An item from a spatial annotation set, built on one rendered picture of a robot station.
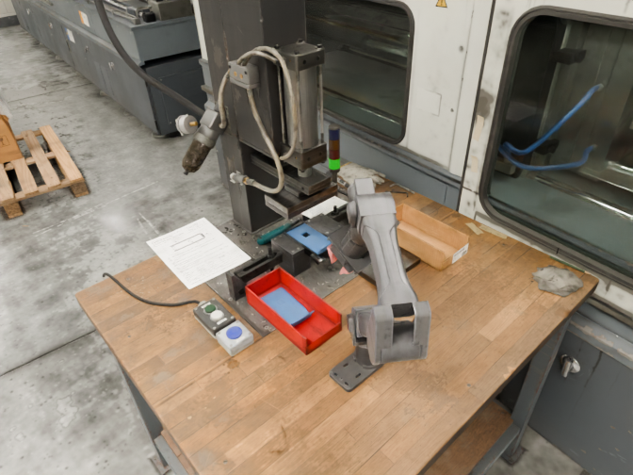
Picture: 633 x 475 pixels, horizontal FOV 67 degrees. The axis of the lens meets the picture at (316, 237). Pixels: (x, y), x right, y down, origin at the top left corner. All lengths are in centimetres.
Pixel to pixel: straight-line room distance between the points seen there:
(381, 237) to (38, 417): 196
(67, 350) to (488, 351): 206
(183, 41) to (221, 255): 307
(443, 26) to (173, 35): 298
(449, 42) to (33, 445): 220
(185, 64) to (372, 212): 366
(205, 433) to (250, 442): 10
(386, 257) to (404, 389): 41
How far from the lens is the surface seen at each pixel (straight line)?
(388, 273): 80
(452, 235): 150
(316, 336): 122
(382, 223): 85
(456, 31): 165
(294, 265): 136
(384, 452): 105
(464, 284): 140
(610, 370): 177
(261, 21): 116
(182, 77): 441
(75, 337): 275
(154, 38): 428
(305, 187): 125
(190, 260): 151
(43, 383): 262
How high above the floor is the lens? 182
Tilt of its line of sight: 37 degrees down
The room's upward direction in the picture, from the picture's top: 2 degrees counter-clockwise
